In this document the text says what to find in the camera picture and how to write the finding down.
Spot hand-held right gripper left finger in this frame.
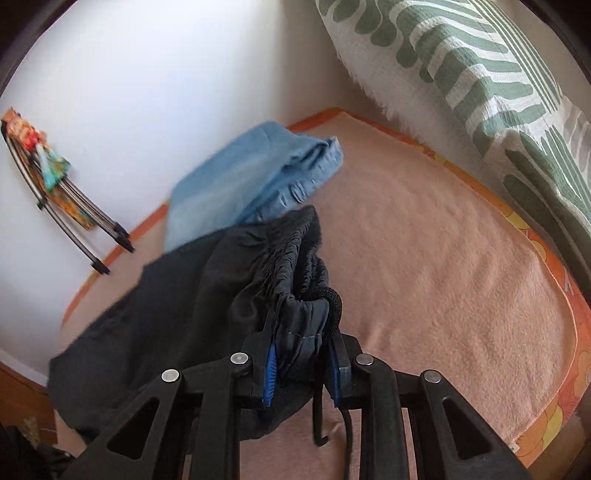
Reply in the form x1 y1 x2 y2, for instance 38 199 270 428
60 314 278 480

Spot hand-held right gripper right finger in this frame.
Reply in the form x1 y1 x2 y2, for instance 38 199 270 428
324 331 532 480

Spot black pants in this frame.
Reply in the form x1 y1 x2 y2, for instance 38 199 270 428
46 205 356 480

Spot peach blanket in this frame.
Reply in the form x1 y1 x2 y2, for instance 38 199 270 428
60 108 578 480

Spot folded blue jeans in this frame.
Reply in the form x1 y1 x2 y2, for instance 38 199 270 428
164 121 345 253

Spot orange floral bedsheet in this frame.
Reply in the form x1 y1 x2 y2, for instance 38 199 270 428
60 107 591 462

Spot wooden furniture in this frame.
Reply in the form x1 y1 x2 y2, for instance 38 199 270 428
0 362 58 435

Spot dark cloth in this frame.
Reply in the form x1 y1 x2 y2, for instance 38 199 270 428
0 420 75 480

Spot colourful patterned cloth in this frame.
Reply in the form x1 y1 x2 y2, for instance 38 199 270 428
1 107 95 230

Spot green patterned white pillow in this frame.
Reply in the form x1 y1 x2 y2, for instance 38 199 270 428
315 0 591 287

